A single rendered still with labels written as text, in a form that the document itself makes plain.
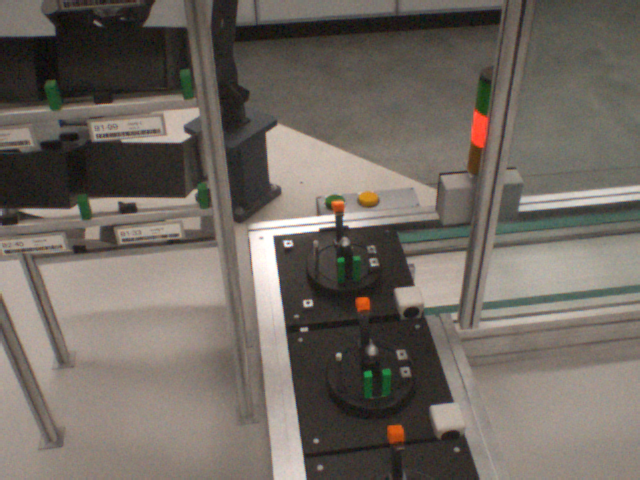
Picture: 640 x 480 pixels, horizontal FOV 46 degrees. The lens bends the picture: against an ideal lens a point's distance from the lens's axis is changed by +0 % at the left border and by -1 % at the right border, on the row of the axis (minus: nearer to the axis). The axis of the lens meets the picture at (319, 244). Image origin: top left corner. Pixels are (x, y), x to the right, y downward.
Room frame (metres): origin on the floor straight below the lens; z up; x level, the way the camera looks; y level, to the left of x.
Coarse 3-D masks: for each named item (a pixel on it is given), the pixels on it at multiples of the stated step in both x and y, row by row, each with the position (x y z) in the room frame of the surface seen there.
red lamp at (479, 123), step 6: (474, 114) 0.92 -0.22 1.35; (474, 120) 0.91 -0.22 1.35; (480, 120) 0.90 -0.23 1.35; (486, 120) 0.89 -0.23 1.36; (474, 126) 0.91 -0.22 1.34; (480, 126) 0.90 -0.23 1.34; (474, 132) 0.91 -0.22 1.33; (480, 132) 0.90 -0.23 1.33; (474, 138) 0.90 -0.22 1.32; (480, 138) 0.90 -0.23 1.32; (480, 144) 0.89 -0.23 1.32
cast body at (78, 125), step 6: (66, 120) 1.05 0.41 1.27; (72, 120) 1.05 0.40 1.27; (78, 120) 1.05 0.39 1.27; (84, 120) 1.05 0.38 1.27; (66, 126) 1.04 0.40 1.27; (72, 126) 1.04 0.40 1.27; (78, 126) 1.04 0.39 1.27; (84, 126) 1.04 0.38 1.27; (66, 132) 1.04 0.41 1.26; (72, 132) 1.02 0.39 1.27; (78, 132) 1.04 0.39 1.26; (84, 132) 1.04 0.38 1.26; (84, 138) 1.03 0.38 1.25; (90, 138) 1.04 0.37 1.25
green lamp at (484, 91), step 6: (480, 78) 0.91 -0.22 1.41; (480, 84) 0.91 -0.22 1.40; (486, 84) 0.90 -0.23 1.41; (480, 90) 0.91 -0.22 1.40; (486, 90) 0.90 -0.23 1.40; (480, 96) 0.90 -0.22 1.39; (486, 96) 0.90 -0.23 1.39; (480, 102) 0.90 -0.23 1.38; (486, 102) 0.89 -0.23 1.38; (480, 108) 0.90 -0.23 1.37; (486, 108) 0.89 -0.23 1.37; (480, 114) 0.90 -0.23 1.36; (486, 114) 0.89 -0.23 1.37
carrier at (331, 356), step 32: (416, 320) 0.88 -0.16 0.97; (320, 352) 0.81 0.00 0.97; (352, 352) 0.80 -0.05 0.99; (384, 352) 0.79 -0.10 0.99; (416, 352) 0.81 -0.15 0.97; (320, 384) 0.75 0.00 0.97; (352, 384) 0.73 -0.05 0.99; (384, 384) 0.71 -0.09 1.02; (416, 384) 0.74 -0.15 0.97; (320, 416) 0.69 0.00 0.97; (352, 416) 0.69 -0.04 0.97; (384, 416) 0.68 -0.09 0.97; (416, 416) 0.68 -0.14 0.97; (448, 416) 0.67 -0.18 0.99; (320, 448) 0.63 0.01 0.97; (352, 448) 0.63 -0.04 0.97
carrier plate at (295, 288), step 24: (288, 240) 1.10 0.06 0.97; (312, 240) 1.10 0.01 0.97; (360, 240) 1.10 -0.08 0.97; (384, 240) 1.09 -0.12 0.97; (288, 264) 1.03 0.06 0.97; (384, 264) 1.03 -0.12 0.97; (288, 288) 0.97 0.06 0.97; (312, 288) 0.97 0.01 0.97; (384, 288) 0.96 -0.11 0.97; (288, 312) 0.91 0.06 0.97; (312, 312) 0.91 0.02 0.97; (336, 312) 0.90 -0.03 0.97; (384, 312) 0.90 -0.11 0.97
